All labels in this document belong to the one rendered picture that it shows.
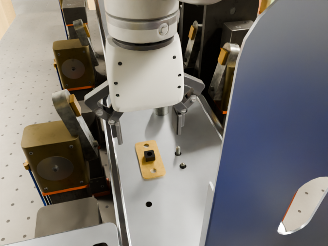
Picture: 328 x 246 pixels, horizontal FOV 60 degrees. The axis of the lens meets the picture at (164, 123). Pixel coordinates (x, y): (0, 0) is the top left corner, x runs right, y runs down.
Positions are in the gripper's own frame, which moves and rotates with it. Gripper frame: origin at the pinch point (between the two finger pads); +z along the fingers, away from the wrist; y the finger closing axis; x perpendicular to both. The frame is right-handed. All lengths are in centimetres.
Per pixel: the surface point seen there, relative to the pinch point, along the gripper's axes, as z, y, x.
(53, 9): 107, 59, -414
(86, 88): 14.2, 10.6, -37.8
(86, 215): 8.7, 11.1, 7.1
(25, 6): 107, 101, -438
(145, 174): 6.4, 1.4, 3.3
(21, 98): 37, 39, -73
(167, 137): 6.7, -4.3, -4.6
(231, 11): -7.1, -25.4, -27.7
